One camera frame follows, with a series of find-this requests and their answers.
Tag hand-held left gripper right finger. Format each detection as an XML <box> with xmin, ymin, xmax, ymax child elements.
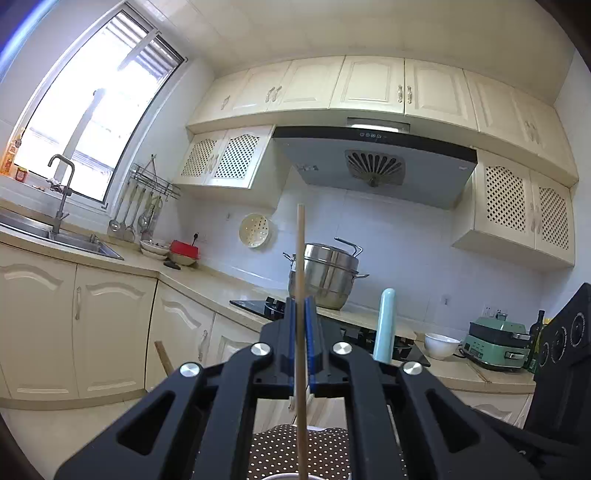
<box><xmin>303</xmin><ymin>298</ymin><xmax>541</xmax><ymax>480</ymax></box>

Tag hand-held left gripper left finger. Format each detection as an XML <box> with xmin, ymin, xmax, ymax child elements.
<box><xmin>54</xmin><ymin>298</ymin><xmax>297</xmax><ymax>480</ymax></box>

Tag wooden chopstick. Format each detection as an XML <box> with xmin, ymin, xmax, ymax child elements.
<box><xmin>295</xmin><ymin>204</ymin><xmax>309</xmax><ymax>480</ymax></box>
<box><xmin>154</xmin><ymin>340</ymin><xmax>175</xmax><ymax>376</ymax></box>

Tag black gas stove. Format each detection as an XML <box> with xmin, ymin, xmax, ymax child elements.
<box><xmin>229</xmin><ymin>298</ymin><xmax>430</xmax><ymax>367</ymax></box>

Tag dark glass bottle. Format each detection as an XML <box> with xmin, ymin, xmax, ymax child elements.
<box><xmin>529</xmin><ymin>310</ymin><xmax>546</xmax><ymax>374</ymax></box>

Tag stainless steel steamer pot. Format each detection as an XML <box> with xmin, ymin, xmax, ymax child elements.
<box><xmin>283</xmin><ymin>237</ymin><xmax>370</xmax><ymax>311</ymax></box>

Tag green electric cooker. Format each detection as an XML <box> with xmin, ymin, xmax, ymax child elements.
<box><xmin>462</xmin><ymin>316</ymin><xmax>532</xmax><ymax>372</ymax></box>

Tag round white perforated plate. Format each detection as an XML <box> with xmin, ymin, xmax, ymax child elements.
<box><xmin>239</xmin><ymin>213</ymin><xmax>272</xmax><ymax>249</ymax></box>

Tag brown polka dot tablecloth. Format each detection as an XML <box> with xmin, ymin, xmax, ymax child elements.
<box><xmin>247</xmin><ymin>425</ymin><xmax>409</xmax><ymax>480</ymax></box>

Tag white bowl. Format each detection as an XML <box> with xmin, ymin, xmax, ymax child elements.
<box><xmin>424</xmin><ymin>333</ymin><xmax>462</xmax><ymax>361</ymax></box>

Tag red pot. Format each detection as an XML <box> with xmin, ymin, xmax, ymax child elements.
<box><xmin>168</xmin><ymin>239</ymin><xmax>200</xmax><ymax>266</ymax></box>

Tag stack of white bowls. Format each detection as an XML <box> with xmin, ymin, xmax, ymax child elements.
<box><xmin>140</xmin><ymin>239</ymin><xmax>171</xmax><ymax>258</ymax></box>

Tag grey range hood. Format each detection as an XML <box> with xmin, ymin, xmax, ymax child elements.
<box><xmin>271</xmin><ymin>117</ymin><xmax>478</xmax><ymax>210</ymax></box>

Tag large cream lattice cabinet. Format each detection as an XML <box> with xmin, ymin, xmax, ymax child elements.
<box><xmin>451</xmin><ymin>150</ymin><xmax>575</xmax><ymax>271</ymax></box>

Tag hanging metal skimmer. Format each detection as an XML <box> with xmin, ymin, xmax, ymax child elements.
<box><xmin>139</xmin><ymin>189</ymin><xmax>157</xmax><ymax>241</ymax></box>

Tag small cream lattice cabinet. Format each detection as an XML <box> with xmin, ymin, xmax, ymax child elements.
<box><xmin>173</xmin><ymin>124</ymin><xmax>289</xmax><ymax>210</ymax></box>

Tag hanging metal spatula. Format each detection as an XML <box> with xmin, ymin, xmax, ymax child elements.
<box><xmin>122</xmin><ymin>187</ymin><xmax>139</xmax><ymax>241</ymax></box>

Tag hanging metal ladle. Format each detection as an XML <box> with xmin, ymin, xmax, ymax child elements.
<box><xmin>108</xmin><ymin>185</ymin><xmax>126</xmax><ymax>234</ymax></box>

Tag stainless steel sink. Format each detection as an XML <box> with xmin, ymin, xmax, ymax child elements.
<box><xmin>0</xmin><ymin>208</ymin><xmax>124</xmax><ymax>260</ymax></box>

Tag grey kitchen faucet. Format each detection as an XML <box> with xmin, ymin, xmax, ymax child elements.
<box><xmin>47</xmin><ymin>154</ymin><xmax>75</xmax><ymax>234</ymax></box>

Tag kitchen window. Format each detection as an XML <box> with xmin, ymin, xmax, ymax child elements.
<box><xmin>14</xmin><ymin>2</ymin><xmax>188</xmax><ymax>208</ymax></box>

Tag orange bottle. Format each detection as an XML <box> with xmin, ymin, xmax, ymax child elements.
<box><xmin>2</xmin><ymin>138</ymin><xmax>19</xmax><ymax>175</ymax></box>

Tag teal utensil handle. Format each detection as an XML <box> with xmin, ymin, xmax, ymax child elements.
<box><xmin>373</xmin><ymin>288</ymin><xmax>398</xmax><ymax>363</ymax></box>

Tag metal wall utensil rack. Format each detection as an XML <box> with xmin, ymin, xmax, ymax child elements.
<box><xmin>128</xmin><ymin>154</ymin><xmax>182</xmax><ymax>200</ymax></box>

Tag cream upper wall cabinets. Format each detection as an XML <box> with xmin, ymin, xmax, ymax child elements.
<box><xmin>186</xmin><ymin>55</ymin><xmax>579</xmax><ymax>188</ymax></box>

